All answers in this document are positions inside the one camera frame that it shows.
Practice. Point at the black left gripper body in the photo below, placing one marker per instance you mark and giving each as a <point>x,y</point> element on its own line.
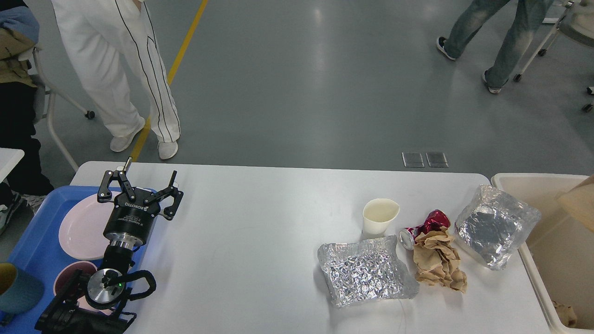
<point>130,223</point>

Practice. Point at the pink plate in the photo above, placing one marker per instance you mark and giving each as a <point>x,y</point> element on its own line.
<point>81,231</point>

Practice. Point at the aluminium foil tray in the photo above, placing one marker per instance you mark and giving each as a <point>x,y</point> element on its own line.
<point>365,271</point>

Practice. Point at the cream paper cup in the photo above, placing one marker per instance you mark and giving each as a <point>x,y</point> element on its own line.
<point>378,214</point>

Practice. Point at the foil container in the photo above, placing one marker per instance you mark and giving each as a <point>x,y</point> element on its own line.
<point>493,225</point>

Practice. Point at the brown paper bag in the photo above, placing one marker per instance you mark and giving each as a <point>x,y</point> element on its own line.
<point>579,203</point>

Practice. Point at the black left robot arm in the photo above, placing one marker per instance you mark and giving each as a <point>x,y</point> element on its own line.
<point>94,303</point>

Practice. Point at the white chair left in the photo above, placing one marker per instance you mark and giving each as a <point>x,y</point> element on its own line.
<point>45,98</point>

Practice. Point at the blue plastic tray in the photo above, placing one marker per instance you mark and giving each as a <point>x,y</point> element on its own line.
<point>40,254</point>

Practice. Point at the white side table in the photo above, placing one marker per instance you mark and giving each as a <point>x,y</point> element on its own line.
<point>9,158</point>

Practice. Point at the teal mug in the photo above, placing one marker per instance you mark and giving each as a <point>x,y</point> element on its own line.
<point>19,291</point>

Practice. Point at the person in white trousers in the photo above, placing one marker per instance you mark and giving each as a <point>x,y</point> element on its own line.
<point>97,36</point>

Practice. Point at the seated person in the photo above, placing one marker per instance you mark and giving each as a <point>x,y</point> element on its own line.
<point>25,183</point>

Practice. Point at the floor socket plate left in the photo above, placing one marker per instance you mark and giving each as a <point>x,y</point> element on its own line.
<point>413,159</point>

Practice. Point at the floor socket plate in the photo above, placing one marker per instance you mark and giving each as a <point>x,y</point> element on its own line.
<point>437,159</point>
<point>413,159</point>

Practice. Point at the crushed red can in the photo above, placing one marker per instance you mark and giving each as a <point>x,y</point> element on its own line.
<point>434,222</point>

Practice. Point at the crumpled brown paper ball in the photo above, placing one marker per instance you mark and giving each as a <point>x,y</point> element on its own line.
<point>437,261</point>

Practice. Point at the floor socket plate right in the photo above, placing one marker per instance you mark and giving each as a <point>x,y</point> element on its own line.
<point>437,159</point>

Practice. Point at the beige plastic bin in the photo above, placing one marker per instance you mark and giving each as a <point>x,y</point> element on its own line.
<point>558,254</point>

